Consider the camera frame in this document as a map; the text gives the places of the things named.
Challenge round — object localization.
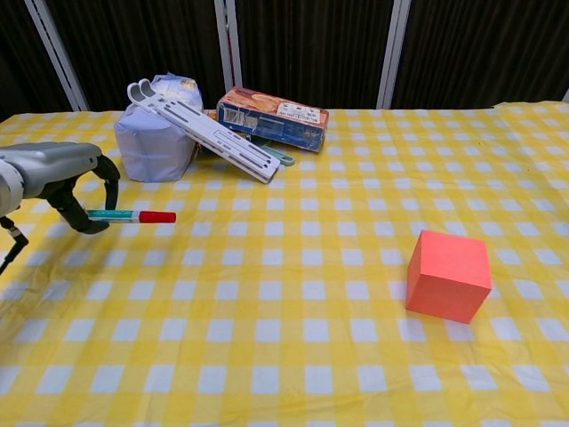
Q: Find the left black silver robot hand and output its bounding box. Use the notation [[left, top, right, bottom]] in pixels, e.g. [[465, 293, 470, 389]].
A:
[[0, 141, 122, 235]]

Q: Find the red and white marker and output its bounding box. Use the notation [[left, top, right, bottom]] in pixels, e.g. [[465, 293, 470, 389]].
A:
[[86, 209, 178, 225]]

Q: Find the orange sticky note block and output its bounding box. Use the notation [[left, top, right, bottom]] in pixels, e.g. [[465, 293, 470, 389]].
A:
[[405, 230, 493, 325]]

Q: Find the pale blue paper package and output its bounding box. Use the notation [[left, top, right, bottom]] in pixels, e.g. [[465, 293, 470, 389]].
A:
[[114, 74, 204, 183]]

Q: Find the orange blue food box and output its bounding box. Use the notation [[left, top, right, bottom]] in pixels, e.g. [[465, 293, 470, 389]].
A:
[[216, 86, 330, 153]]

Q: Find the green plastic clip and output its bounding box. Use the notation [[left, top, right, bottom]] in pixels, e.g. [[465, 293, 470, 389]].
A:
[[252, 137, 295, 168]]

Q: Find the yellow white checked tablecloth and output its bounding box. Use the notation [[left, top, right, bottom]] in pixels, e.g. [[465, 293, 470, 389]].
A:
[[0, 101, 569, 427]]

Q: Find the black pleated curtain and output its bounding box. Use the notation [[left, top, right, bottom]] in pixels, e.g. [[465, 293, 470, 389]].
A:
[[0, 0, 569, 121]]

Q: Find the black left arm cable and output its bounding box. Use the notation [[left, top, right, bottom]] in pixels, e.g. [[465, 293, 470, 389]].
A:
[[0, 217, 29, 277]]

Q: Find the aluminium frame post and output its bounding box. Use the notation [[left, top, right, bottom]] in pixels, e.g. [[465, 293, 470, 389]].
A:
[[376, 0, 413, 109], [24, 0, 90, 112], [213, 0, 244, 110]]

